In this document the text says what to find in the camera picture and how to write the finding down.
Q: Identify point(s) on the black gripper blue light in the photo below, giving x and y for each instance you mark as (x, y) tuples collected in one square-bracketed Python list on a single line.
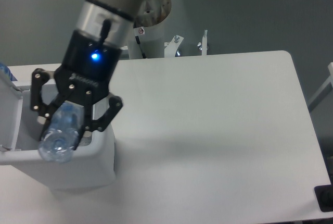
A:
[(83, 78)]

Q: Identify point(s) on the clear crushed plastic bottle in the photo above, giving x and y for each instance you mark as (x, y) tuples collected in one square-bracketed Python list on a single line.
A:
[(62, 135)]

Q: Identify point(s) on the white plastic wrapper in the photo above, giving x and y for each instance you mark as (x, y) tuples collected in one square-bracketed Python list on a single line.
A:
[(85, 141)]

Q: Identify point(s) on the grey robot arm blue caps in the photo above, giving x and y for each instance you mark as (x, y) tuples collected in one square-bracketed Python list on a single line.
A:
[(107, 20)]

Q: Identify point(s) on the white plastic trash can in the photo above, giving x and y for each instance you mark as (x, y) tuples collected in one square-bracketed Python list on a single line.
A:
[(90, 166)]

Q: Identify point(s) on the blue object behind lid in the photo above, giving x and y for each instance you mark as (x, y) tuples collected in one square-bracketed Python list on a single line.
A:
[(7, 72)]

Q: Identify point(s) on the black clamp at table edge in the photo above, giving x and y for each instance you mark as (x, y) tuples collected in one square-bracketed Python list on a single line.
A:
[(324, 197)]

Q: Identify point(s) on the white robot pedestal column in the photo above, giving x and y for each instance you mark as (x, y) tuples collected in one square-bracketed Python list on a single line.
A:
[(150, 20)]

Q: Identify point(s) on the white frame at right edge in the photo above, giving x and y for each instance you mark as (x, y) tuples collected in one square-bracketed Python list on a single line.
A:
[(322, 92)]

